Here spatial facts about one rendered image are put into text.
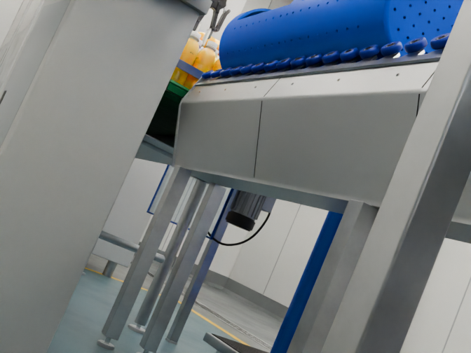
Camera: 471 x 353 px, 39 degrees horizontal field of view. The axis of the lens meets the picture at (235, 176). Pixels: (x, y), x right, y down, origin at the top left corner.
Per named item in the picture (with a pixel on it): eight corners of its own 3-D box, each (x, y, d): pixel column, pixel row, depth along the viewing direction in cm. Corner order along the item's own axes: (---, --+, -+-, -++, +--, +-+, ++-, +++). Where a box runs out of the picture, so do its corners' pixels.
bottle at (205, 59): (192, 97, 241) (212, 51, 243) (202, 98, 235) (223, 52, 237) (178, 87, 237) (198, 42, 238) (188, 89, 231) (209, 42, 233)
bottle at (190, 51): (160, 79, 234) (181, 32, 236) (176, 88, 238) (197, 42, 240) (169, 79, 228) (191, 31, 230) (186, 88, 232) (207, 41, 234)
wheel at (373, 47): (381, 41, 143) (385, 50, 144) (369, 43, 147) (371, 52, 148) (366, 50, 142) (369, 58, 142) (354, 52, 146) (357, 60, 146)
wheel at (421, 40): (429, 33, 130) (432, 43, 130) (414, 36, 134) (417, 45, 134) (413, 43, 128) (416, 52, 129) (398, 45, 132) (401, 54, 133)
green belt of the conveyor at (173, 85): (164, 94, 224) (172, 78, 225) (68, 102, 368) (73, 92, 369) (257, 143, 241) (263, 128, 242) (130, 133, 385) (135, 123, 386)
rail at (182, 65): (174, 65, 228) (178, 57, 228) (174, 66, 228) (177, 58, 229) (265, 116, 245) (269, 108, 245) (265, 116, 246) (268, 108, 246)
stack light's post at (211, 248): (168, 342, 267) (273, 99, 278) (165, 339, 270) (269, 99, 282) (176, 345, 268) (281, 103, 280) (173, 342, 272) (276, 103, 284)
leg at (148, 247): (99, 347, 207) (179, 165, 213) (94, 341, 212) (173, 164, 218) (115, 351, 209) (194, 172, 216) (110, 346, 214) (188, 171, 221)
